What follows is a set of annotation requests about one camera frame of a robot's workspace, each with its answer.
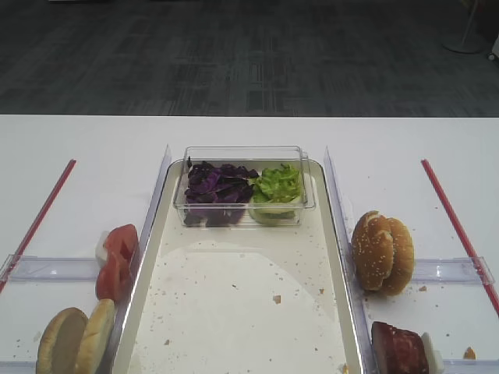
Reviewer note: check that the front sesame bun top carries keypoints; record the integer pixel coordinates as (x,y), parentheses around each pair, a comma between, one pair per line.
(372,250)

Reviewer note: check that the left red tape strip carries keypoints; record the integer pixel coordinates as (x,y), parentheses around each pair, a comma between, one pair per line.
(43,214)

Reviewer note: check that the white floor stand base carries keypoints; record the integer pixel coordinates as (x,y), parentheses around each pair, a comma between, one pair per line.
(468,43)

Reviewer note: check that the tomato slice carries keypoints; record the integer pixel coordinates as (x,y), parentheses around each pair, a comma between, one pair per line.
(114,278)
(123,241)

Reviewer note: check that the left long clear divider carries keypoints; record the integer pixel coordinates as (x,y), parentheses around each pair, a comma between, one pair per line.
(154,202)

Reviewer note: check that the clear plastic container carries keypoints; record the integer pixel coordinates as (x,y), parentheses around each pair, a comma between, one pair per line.
(251,157)

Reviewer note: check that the lower left clear rail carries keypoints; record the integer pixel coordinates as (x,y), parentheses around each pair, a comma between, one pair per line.
(17,367)

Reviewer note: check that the white block beside meat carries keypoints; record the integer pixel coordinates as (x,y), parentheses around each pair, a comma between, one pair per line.
(433,357)

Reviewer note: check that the green lettuce leaves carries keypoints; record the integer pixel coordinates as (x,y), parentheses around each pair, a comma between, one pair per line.
(276,188)

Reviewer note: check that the bun half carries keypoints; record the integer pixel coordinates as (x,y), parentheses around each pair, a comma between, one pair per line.
(60,342)
(95,337)

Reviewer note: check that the sliced meat patties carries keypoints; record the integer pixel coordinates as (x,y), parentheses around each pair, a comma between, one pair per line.
(398,351)

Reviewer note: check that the rear sesame bun top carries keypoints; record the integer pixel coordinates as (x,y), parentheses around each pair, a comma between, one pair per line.
(403,265)

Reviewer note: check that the upper left clear rail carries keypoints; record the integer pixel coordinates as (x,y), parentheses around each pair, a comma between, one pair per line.
(48,269)

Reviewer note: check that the right long clear divider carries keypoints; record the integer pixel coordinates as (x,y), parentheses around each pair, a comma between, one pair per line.
(364,360)

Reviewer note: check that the lower tomato slice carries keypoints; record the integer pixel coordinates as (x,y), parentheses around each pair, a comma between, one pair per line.
(114,278)

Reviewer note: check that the long clear divider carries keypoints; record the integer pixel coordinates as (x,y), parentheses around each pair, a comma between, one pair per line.
(364,360)
(154,202)

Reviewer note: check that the upper right clear rail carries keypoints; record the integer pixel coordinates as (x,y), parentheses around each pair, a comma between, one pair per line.
(462,271)

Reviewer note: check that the upper tomato slice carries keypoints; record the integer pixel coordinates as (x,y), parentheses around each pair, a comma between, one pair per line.
(123,241)

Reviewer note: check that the white metal tray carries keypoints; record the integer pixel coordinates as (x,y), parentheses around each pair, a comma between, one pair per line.
(249,299)

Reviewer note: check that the clear rail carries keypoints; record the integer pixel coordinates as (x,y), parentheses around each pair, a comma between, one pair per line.
(48,269)
(462,271)
(469,366)
(17,367)

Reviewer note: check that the purple cabbage leaves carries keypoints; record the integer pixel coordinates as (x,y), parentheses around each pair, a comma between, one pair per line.
(207,184)

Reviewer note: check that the red tape strip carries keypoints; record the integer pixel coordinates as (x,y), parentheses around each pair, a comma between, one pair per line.
(43,214)
(459,229)

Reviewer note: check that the lower right clear rail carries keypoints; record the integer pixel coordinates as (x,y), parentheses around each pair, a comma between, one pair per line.
(469,366)

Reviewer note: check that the right red tape strip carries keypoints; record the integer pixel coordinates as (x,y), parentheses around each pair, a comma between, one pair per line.
(459,229)

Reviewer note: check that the sesame bun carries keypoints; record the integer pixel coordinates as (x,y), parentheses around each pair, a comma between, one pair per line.
(403,265)
(372,250)

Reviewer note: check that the white block beside tomatoes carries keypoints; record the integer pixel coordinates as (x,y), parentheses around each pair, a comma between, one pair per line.
(101,253)

